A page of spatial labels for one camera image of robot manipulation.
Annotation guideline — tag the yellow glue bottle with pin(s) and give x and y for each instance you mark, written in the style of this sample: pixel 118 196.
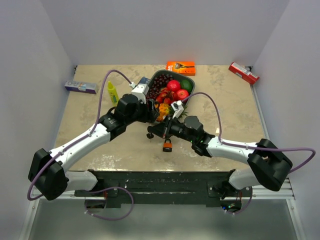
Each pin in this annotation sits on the yellow glue bottle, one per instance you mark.
pixel 112 93

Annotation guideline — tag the black base frame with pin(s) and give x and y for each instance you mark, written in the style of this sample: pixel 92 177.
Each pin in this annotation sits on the black base frame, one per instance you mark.
pixel 207 188

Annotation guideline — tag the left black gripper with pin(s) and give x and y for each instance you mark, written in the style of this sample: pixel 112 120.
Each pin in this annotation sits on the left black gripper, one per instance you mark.
pixel 150 115

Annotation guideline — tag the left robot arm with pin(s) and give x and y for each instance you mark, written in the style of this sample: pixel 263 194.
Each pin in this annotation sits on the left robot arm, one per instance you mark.
pixel 50 170

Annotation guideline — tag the purple white toothpaste box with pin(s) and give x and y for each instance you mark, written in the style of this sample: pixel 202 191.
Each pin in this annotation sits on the purple white toothpaste box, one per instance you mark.
pixel 81 87

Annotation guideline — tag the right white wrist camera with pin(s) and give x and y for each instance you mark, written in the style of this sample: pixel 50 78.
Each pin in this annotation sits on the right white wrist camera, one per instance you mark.
pixel 177 110

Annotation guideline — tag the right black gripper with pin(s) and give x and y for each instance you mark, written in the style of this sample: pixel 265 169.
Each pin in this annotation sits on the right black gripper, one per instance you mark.
pixel 160 129

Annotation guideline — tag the red strawberry cluster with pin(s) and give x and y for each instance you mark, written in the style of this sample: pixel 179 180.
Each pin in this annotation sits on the red strawberry cluster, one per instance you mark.
pixel 166 96

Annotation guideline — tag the dark red grape bunch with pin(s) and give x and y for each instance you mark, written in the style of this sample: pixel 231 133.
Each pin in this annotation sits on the dark red grape bunch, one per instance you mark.
pixel 159 86

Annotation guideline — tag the large black key bunch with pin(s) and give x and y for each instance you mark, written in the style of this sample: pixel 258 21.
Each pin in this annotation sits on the large black key bunch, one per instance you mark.
pixel 150 136

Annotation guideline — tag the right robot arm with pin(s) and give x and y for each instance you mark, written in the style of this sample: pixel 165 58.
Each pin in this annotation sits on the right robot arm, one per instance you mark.
pixel 267 165

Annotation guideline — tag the red apple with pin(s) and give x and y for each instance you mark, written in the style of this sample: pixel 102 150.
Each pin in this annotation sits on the red apple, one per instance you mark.
pixel 181 94

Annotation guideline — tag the orange black padlock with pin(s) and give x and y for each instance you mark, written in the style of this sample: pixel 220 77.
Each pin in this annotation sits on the orange black padlock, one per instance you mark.
pixel 167 146

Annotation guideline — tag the red pomegranate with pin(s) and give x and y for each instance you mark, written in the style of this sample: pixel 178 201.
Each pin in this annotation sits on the red pomegranate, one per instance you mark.
pixel 173 85

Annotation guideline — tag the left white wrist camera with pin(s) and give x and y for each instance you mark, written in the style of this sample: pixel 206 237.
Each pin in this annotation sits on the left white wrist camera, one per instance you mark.
pixel 140 91

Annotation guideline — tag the blue blister pack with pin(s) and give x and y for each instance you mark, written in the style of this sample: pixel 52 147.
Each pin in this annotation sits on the blue blister pack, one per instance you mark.
pixel 144 81

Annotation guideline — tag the red white box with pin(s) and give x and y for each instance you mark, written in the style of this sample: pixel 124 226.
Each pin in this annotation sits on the red white box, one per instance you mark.
pixel 243 73

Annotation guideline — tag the grey fruit tray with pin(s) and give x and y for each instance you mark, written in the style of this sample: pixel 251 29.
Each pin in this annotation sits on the grey fruit tray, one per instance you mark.
pixel 177 77

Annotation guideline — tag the orange razor box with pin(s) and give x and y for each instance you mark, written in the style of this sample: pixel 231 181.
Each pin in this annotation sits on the orange razor box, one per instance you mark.
pixel 186 68

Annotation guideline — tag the green avocado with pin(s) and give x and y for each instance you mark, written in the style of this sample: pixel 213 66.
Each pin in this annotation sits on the green avocado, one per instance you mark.
pixel 186 85

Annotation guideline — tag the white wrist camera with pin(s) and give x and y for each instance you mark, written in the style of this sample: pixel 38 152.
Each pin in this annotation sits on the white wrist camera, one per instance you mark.
pixel 140 91
pixel 177 110

